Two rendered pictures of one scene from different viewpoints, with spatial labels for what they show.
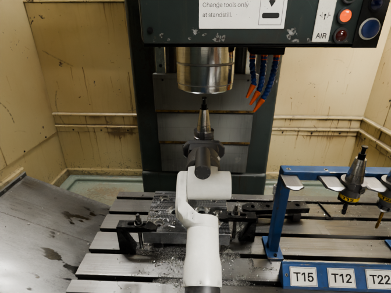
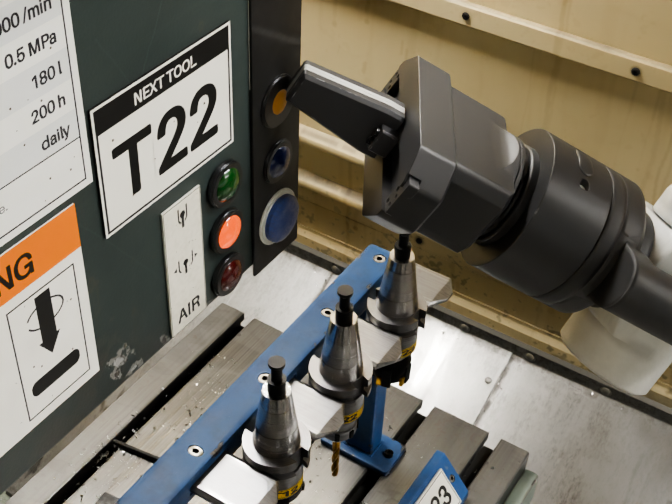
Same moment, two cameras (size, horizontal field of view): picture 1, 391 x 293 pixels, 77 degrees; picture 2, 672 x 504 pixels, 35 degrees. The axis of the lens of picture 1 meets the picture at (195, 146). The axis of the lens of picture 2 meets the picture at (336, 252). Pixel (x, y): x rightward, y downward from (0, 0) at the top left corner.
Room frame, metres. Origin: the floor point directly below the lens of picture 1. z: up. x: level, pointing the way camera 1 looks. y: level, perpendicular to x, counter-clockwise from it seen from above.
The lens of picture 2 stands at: (0.23, 0.11, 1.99)
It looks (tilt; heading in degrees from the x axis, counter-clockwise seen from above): 40 degrees down; 298
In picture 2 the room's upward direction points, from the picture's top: 3 degrees clockwise
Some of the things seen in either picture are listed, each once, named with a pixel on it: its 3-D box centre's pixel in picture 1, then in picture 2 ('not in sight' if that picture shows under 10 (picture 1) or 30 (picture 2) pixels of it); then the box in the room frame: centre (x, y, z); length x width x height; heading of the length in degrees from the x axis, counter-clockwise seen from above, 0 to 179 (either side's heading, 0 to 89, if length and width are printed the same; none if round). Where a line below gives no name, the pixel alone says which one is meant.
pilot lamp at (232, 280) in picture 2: (340, 35); (229, 274); (0.50, -0.27, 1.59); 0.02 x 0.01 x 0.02; 88
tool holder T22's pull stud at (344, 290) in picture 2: not in sight; (344, 304); (0.56, -0.54, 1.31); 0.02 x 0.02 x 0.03
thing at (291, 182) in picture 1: (291, 182); not in sight; (0.58, -0.27, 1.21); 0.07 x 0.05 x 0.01; 178
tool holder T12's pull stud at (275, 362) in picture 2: (362, 152); (276, 375); (0.57, -0.43, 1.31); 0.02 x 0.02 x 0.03
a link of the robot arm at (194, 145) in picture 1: (203, 156); not in sight; (0.61, -0.02, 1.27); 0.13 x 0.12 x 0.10; 88
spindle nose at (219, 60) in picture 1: (205, 65); not in sight; (0.71, -0.03, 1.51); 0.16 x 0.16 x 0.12
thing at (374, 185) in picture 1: (373, 184); (309, 411); (0.57, -0.49, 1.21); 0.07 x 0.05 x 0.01; 178
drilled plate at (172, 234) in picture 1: (188, 215); not in sight; (0.73, 0.03, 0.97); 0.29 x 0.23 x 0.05; 88
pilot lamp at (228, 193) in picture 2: not in sight; (226, 184); (0.50, -0.27, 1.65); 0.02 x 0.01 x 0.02; 88
